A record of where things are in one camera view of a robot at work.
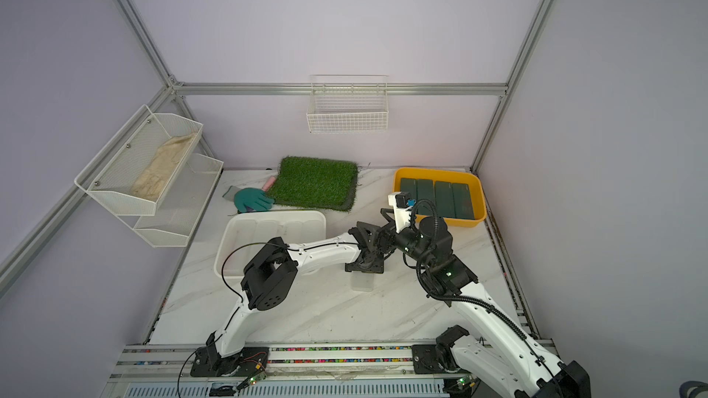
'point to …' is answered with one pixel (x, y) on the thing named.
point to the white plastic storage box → (244, 228)
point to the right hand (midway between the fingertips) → (372, 221)
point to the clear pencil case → (361, 282)
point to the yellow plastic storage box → (450, 176)
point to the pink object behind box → (268, 183)
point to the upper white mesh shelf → (136, 169)
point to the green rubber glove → (253, 198)
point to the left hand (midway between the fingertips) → (367, 269)
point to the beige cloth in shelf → (152, 183)
